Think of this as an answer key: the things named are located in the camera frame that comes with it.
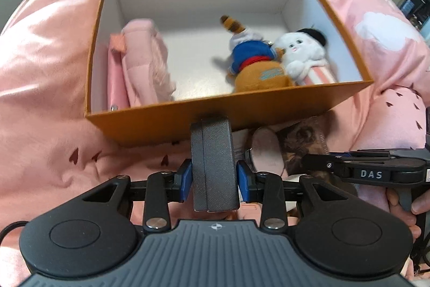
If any person's right hand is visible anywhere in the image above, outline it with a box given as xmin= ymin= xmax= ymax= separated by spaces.
xmin=386 ymin=188 xmax=430 ymax=239

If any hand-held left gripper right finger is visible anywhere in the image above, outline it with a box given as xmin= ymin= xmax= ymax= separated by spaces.
xmin=236 ymin=160 xmax=354 ymax=234

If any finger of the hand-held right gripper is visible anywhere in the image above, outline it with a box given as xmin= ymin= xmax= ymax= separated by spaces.
xmin=302 ymin=154 xmax=353 ymax=177
xmin=331 ymin=150 xmax=397 ymax=161

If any dark cluttered shelf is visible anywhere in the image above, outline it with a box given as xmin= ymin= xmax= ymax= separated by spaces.
xmin=400 ymin=0 xmax=430 ymax=39

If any black cable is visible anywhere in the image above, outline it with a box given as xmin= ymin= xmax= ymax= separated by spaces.
xmin=411 ymin=230 xmax=430 ymax=271
xmin=0 ymin=222 xmax=30 ymax=245

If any orange cardboard box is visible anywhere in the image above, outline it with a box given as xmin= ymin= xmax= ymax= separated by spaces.
xmin=84 ymin=0 xmax=374 ymax=149

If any white bunny plush black hat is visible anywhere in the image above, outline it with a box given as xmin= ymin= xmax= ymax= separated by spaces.
xmin=274 ymin=23 xmax=338 ymax=86

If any pink fabric pouch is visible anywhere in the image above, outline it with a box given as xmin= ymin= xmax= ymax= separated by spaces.
xmin=120 ymin=19 xmax=178 ymax=106

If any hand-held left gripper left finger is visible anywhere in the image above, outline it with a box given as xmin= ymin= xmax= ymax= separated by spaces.
xmin=81 ymin=160 xmax=194 ymax=234

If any dark grey textured box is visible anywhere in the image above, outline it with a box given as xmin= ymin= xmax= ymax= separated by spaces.
xmin=190 ymin=117 xmax=241 ymax=213

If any pink printed quilt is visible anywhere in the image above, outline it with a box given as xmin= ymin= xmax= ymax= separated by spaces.
xmin=0 ymin=0 xmax=430 ymax=287

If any tiger plush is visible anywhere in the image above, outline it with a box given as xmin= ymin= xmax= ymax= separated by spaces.
xmin=212 ymin=15 xmax=296 ymax=93

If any dark brown picture card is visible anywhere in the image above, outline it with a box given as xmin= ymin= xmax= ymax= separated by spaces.
xmin=277 ymin=117 xmax=336 ymax=178

